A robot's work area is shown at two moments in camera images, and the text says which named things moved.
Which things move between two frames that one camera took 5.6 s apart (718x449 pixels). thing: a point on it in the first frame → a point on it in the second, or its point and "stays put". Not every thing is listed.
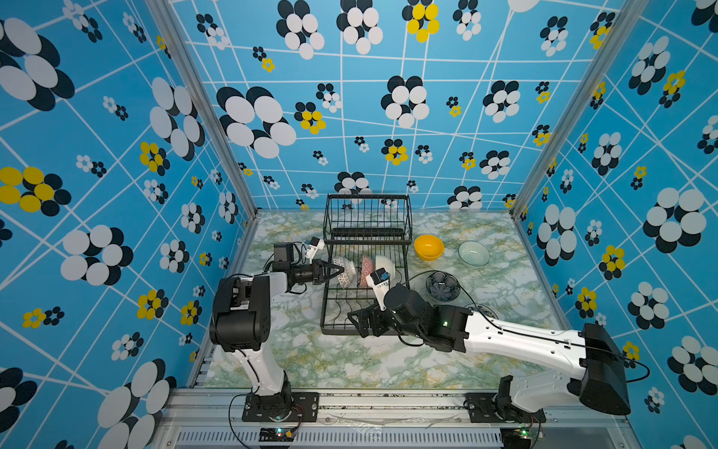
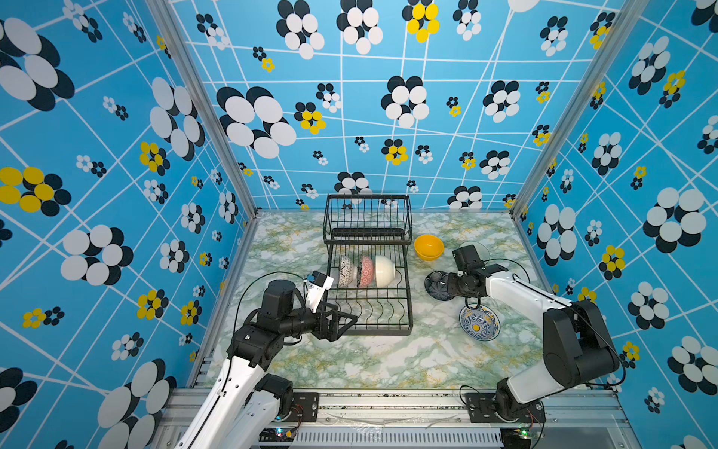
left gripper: x=318 y=271 → x=333 y=332
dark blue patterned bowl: x=442 y=286 stays put
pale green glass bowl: x=474 y=253 stays put
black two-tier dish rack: x=367 y=236 stays put
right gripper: x=375 y=314 → x=451 y=286
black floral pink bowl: x=367 y=267 stays put
